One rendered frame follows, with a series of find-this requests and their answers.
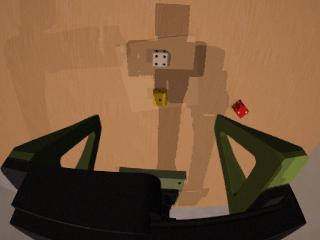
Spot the yellow die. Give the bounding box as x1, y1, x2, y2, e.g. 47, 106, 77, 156
153, 88, 167, 106

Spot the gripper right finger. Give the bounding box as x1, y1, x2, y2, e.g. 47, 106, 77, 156
214, 114, 308, 214

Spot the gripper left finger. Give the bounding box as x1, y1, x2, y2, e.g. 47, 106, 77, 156
8, 115, 102, 170

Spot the red die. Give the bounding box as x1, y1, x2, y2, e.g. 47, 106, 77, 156
232, 100, 249, 118

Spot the white die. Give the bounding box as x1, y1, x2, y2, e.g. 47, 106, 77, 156
152, 50, 168, 68

